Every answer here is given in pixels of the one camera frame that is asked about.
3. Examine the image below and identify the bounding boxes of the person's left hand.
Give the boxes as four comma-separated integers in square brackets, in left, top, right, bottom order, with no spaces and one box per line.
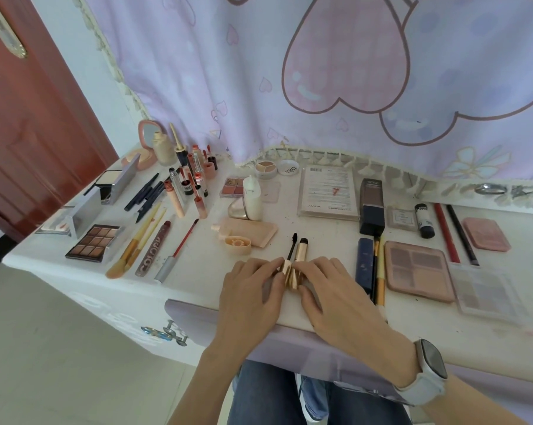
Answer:
[206,257,289,364]

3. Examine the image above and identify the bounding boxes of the person's right hand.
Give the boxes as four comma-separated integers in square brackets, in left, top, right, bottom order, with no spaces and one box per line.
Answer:
[295,256,420,388]

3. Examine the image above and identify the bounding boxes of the navy lipstick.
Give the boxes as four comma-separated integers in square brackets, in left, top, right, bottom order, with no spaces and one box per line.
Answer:
[354,236,375,297]

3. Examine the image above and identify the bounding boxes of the wooden drawer lilac front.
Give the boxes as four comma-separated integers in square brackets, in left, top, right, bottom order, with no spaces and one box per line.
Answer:
[164,298,533,425]

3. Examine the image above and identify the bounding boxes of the peach foundation tube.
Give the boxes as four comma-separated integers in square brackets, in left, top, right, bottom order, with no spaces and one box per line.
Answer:
[224,235,253,256]

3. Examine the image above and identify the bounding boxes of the cream gold tube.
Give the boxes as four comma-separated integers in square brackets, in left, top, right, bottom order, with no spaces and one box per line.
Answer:
[292,237,309,290]

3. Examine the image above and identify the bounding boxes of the pink four-pan eyeshadow palette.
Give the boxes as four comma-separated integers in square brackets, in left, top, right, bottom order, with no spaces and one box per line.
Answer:
[383,241,456,304]

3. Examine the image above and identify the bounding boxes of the gold clear compact cap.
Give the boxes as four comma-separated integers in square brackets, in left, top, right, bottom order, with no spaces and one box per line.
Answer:
[227,197,249,221]

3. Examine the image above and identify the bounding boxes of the small clear square compact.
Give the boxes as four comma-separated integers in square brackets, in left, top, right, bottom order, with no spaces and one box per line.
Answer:
[386,207,417,231]

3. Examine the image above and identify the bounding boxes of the white oval compact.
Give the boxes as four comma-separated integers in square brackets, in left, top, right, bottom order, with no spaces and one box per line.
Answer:
[242,174,263,222]

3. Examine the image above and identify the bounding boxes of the brown lip gloss wand cap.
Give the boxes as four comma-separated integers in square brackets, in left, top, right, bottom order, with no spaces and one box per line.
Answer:
[193,183,209,221]

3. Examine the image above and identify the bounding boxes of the dark foundation box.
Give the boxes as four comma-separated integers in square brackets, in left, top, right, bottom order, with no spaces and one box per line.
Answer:
[358,178,386,237]

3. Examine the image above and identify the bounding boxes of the small brown bottle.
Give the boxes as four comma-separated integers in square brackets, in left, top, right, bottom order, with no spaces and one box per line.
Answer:
[414,203,436,240]

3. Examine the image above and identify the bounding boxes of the paper instruction sheet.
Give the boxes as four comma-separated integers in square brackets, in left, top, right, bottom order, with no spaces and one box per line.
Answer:
[297,165,360,222]

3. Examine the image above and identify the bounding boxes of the small red blush palette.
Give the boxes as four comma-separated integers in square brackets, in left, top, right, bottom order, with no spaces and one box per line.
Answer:
[219,175,281,204]

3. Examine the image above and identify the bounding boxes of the yellow handled makeup brush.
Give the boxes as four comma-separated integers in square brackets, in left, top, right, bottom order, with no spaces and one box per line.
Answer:
[105,202,163,279]

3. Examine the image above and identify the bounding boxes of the clear eyeshadow compact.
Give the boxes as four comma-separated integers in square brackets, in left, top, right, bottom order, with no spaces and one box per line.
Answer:
[447,263,532,326]

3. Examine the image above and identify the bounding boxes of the round white powder compact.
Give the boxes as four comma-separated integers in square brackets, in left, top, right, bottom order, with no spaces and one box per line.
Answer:
[253,159,278,180]

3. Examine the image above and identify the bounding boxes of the black eyeliner pencils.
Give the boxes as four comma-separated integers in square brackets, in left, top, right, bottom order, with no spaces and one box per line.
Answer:
[124,173,160,212]

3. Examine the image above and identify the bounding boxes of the black foundation bottle cap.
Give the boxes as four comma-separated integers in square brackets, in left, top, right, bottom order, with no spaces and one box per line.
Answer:
[168,123,188,166]

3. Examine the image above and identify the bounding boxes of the orange brown eyeshadow palette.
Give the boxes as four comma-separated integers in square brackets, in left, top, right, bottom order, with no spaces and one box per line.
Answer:
[65,224,125,264]

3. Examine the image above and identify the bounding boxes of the beige foundation bottle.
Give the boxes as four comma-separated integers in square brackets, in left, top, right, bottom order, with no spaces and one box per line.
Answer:
[153,131,178,166]

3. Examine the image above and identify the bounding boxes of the dark grey palette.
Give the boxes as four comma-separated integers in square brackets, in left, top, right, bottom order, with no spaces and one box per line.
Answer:
[83,153,141,205]

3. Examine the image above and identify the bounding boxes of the pink cushion compact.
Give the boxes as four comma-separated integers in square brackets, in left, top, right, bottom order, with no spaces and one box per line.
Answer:
[121,120,164,171]

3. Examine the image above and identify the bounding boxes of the silver square palette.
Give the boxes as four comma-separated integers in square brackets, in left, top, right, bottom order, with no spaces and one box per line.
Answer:
[35,185,102,240]

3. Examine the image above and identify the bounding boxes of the person's left forearm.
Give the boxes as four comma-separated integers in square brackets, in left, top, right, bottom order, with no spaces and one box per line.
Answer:
[167,349,245,425]

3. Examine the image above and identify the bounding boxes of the person's right forearm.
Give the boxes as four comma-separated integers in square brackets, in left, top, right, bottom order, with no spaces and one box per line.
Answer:
[421,374,528,425]

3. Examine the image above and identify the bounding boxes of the person's blue jeans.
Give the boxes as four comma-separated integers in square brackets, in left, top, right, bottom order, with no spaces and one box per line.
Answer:
[226,360,413,425]

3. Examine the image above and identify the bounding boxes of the white table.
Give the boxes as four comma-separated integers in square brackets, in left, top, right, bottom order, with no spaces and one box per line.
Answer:
[3,145,533,394]

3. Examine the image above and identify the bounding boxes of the white smartwatch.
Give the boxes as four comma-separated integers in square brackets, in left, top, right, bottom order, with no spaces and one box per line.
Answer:
[393,338,449,407]

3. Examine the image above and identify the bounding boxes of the lilac cartoon cloth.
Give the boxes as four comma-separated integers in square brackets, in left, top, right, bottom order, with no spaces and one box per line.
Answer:
[71,0,533,204]

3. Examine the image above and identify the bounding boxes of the brown wooden door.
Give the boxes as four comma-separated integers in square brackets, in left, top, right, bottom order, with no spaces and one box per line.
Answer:
[0,0,119,244]

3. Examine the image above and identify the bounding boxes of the metal cabinet handle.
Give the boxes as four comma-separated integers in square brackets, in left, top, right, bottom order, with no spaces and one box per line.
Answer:
[162,319,190,347]

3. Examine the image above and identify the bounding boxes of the brass door handle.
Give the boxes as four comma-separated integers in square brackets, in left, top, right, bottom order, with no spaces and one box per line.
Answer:
[0,0,28,59]

